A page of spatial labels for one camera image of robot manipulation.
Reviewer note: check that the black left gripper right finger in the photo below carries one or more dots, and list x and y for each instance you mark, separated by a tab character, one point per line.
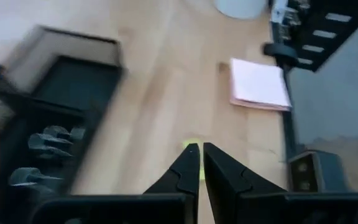
275	208

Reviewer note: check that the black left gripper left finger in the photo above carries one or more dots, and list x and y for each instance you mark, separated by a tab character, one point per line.
135	208

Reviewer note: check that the yellow eraser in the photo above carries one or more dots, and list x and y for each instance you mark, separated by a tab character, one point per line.
189	143

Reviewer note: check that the black binder clip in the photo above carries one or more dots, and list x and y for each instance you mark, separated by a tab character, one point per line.
30	175
48	144
64	132

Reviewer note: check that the pink sticky note pad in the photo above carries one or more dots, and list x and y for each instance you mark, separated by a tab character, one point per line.
258	84

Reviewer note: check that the black mesh desk organizer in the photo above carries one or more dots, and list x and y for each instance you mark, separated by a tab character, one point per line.
73	84

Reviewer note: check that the green plant in white pot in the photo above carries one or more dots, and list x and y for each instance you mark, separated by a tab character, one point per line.
239	7

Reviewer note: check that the grey camera box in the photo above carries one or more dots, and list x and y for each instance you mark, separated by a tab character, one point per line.
322	171

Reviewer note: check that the black frame clamp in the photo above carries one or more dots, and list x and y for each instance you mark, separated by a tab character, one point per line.
278	53

